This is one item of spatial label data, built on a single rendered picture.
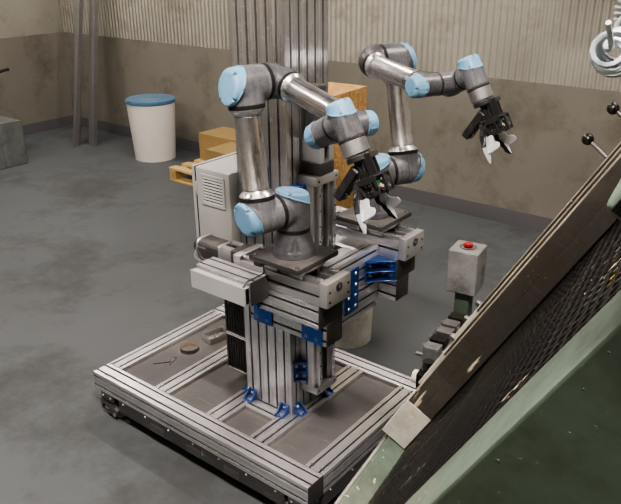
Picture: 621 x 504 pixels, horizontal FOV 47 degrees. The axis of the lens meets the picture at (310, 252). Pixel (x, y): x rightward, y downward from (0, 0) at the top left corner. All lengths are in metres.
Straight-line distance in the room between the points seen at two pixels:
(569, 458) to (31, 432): 3.20
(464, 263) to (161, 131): 5.03
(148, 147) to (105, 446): 4.54
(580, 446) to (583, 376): 0.05
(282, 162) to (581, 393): 2.17
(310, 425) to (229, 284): 0.81
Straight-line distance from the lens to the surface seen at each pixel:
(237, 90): 2.21
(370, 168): 1.89
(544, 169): 5.60
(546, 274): 1.49
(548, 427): 0.50
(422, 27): 5.89
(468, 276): 2.85
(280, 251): 2.43
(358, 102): 4.30
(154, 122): 7.38
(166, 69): 7.90
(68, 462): 3.35
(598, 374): 0.47
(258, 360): 3.04
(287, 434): 2.98
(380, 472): 1.76
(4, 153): 7.75
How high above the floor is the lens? 2.02
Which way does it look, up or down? 23 degrees down
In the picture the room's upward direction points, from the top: straight up
